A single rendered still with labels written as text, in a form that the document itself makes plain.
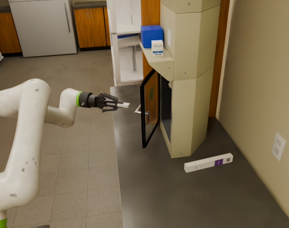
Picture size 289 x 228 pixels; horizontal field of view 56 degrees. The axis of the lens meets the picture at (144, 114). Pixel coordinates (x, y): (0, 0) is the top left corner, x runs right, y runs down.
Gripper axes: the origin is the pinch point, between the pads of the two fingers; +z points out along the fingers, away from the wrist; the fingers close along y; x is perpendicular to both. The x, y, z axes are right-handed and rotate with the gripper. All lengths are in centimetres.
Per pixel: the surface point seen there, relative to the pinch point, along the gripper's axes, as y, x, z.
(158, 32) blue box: 38.6, 9.0, 18.2
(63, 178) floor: -119, 41, -90
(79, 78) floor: -118, 268, -203
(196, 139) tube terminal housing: -17.8, 2.8, 41.2
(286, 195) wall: -21, -23, 86
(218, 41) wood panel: 27, 42, 45
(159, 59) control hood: 31.1, -7.5, 23.0
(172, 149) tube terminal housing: -20.0, -7.1, 30.2
